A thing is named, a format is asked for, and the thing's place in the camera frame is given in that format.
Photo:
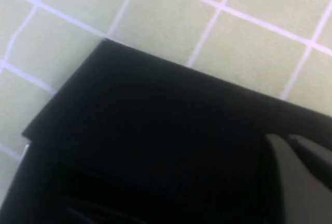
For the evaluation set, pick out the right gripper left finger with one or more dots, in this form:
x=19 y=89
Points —
x=295 y=187

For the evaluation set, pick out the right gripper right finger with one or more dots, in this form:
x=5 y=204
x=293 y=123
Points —
x=316 y=152

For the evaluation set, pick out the black glasses case printed sides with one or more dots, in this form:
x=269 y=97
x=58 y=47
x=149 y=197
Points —
x=155 y=104

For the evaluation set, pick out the green white-grid tablecloth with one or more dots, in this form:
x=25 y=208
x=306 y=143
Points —
x=233 y=27

